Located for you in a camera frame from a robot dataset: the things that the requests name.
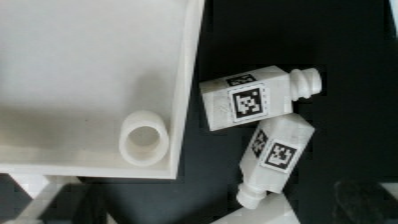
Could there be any white square tabletop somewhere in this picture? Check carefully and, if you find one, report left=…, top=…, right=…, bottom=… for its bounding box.
left=0, top=0, right=204, bottom=179

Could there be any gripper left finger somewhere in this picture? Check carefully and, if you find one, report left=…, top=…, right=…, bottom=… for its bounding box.
left=0, top=173, right=108, bottom=224

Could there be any white table leg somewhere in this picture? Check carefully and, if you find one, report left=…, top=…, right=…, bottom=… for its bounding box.
left=199, top=66, right=321, bottom=131
left=236, top=113, right=314, bottom=209

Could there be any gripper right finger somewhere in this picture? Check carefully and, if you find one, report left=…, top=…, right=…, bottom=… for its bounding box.
left=332, top=180, right=398, bottom=224

